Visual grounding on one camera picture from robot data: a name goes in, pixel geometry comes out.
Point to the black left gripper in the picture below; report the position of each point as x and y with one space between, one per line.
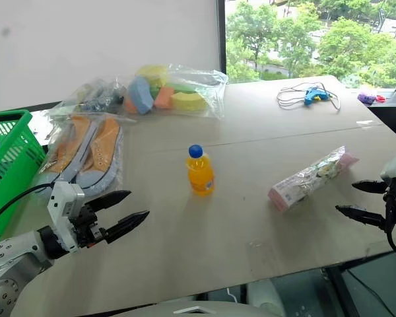
85 228

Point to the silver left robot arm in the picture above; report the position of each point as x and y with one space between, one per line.
10 261

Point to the green plastic basket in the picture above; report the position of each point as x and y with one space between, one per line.
18 155

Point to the clear bag of dark items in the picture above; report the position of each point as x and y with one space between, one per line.
95 94

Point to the pink box in clear wrap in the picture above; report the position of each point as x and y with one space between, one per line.
305 183

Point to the clear bag of sneakers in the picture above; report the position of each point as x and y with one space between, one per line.
85 152

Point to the orange juice bottle blue cap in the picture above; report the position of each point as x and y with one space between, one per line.
200 176

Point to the purple toy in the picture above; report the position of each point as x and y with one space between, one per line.
366 98

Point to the small orange sponge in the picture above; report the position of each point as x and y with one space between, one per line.
130 106

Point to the blue sponge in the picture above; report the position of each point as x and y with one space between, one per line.
141 95

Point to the blue glue gun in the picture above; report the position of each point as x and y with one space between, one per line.
313 94

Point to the orange pink sponge block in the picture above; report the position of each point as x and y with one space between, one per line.
163 98

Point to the yellow arch sponge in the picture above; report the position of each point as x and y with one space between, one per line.
188 102

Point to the green sponge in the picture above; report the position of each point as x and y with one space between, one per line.
181 87

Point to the yellow round sponge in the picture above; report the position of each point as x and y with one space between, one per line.
151 74

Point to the clear bag of sponges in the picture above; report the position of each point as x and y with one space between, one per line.
214 89

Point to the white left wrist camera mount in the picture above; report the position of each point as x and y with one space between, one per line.
63 204

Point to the black window frame post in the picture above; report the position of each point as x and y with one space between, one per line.
221 36

